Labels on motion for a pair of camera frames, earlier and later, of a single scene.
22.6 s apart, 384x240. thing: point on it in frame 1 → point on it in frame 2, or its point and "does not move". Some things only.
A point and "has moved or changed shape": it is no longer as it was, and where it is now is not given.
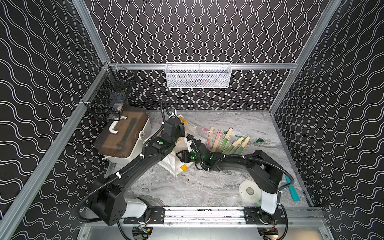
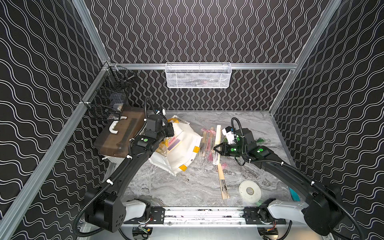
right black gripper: x=183 y=156 → x=223 y=151
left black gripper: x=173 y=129 → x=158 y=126
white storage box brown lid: x=123 y=140 does not move
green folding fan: x=240 y=150 has moved or changed shape
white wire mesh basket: x=198 y=75 does not move
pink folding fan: x=218 y=137 has moved or changed shape
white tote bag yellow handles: x=172 y=164 has moved or changed shape
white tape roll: x=249 y=191 does not move
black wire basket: x=109 y=94 does not move
